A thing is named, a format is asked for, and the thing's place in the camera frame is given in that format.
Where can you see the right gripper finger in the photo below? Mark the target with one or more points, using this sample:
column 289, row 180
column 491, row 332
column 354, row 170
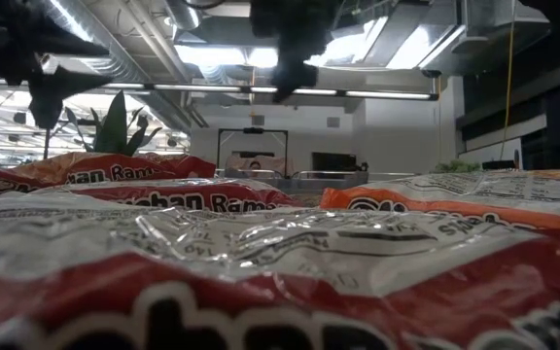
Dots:
column 304, row 48
column 292, row 78

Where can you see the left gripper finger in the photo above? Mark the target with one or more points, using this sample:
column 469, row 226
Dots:
column 66, row 46
column 51, row 94

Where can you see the red Maruchan ramen pack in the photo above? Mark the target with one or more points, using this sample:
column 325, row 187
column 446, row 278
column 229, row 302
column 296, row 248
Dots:
column 90, row 172
column 260, row 253
column 187, row 197

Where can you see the orange Maruchan ramen pack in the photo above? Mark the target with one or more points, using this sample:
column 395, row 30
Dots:
column 455, row 204

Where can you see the snake plant in white pot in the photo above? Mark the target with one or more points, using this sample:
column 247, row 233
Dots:
column 115, row 126

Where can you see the person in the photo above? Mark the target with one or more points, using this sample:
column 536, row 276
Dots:
column 255, row 165

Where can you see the long LED light bar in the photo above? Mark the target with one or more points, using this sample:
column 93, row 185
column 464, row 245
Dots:
column 197, row 88

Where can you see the clear plastic bin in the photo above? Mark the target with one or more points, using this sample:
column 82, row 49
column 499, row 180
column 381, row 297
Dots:
column 331, row 172
column 241, row 182

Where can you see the orange snack packet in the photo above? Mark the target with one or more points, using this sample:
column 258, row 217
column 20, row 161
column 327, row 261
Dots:
column 311, row 186

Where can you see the fuzzy green artificial plant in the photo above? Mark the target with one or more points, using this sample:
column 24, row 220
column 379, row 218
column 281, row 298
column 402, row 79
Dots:
column 457, row 167

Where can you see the silver ceiling air duct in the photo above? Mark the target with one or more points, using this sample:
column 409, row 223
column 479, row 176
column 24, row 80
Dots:
column 115, row 39

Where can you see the distant black rig frame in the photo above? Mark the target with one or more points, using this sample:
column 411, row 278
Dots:
column 252, row 130

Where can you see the black wall television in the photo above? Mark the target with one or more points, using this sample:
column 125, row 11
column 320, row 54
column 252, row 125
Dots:
column 333, row 162

